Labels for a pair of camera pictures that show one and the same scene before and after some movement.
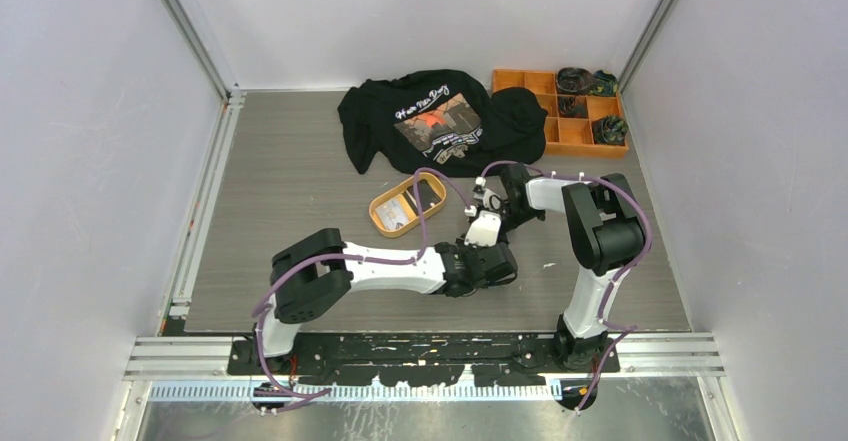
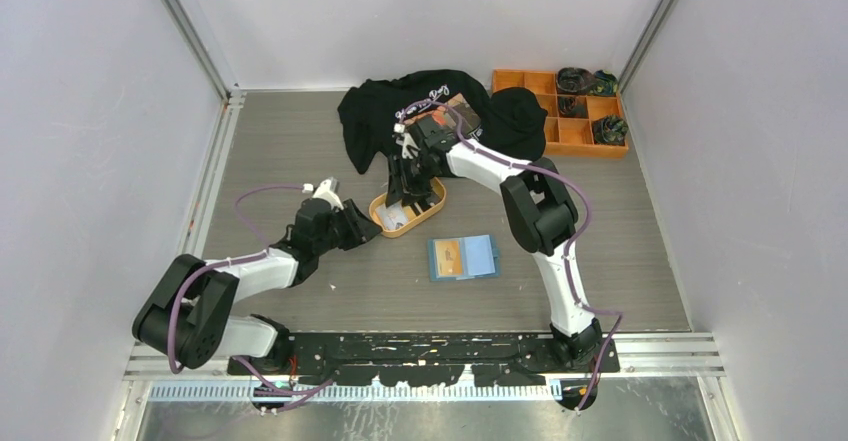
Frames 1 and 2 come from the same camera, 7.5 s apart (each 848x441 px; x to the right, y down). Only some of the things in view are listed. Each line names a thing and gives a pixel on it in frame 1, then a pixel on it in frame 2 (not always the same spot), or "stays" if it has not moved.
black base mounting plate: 495,360 stays
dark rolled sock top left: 573,80 stays
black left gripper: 463,247 → 361,229
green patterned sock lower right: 610,130 stays
